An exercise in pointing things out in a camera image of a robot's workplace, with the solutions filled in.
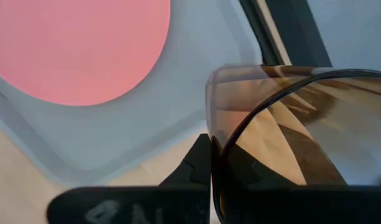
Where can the grey plastic tray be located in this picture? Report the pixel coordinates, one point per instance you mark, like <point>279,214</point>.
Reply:
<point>184,93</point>

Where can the pink round plate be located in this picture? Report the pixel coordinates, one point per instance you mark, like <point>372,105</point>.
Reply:
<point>69,46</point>

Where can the amber faceted plastic cup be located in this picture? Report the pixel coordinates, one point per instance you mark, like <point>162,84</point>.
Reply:
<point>271,133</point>

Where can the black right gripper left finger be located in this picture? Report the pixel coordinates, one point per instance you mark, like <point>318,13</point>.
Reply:
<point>184,199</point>

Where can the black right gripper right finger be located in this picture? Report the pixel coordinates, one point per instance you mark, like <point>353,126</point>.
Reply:
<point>302,205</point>

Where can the black aluminium table frame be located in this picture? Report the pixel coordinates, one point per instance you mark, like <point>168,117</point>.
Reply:
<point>302,31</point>

